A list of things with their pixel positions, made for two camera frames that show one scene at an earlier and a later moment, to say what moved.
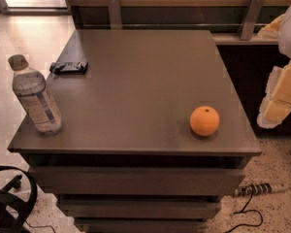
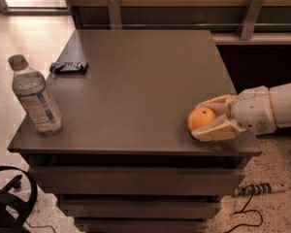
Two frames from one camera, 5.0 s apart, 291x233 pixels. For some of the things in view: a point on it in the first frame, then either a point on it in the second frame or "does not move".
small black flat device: (69, 68) does not move
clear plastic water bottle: (36, 95) does not move
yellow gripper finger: (282, 94) -> (221, 128)
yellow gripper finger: (272, 30) -> (220, 105)
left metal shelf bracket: (113, 1) does not move
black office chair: (12, 212) does not move
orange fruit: (205, 120) does not move
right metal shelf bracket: (252, 16) does not move
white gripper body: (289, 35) -> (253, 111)
